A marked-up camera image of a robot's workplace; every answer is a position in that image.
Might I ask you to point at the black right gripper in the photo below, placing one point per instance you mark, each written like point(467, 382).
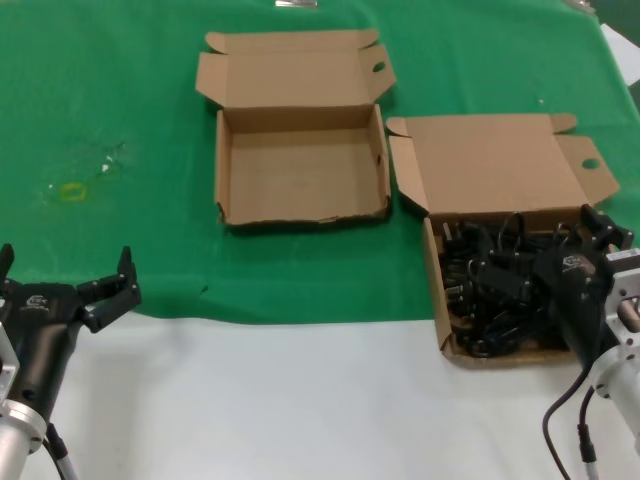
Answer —
point(575, 300)

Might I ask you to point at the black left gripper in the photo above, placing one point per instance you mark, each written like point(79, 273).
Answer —
point(40, 325)

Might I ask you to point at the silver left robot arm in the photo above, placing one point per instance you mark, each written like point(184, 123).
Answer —
point(15, 435)

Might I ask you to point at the cardboard box with intact walls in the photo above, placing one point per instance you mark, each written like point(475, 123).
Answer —
point(490, 165)

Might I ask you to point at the yellow tape square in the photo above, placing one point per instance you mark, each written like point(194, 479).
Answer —
point(64, 192)

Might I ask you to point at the green tablecloth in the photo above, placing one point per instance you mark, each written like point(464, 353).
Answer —
point(150, 100)

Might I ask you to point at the white paper sheet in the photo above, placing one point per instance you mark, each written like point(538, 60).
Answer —
point(622, 55)

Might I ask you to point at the small flat metal piece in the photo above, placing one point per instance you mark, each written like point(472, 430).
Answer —
point(295, 3)

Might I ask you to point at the silver right wrist mount block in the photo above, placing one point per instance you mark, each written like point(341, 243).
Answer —
point(625, 280)

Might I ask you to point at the silver wrist mount block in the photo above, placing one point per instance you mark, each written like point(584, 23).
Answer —
point(7, 365)
point(625, 280)

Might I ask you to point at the silver left wrist mount block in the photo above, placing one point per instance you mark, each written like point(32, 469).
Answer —
point(7, 365)

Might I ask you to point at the cardboard box with torn wall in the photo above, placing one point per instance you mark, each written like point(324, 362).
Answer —
point(300, 170)

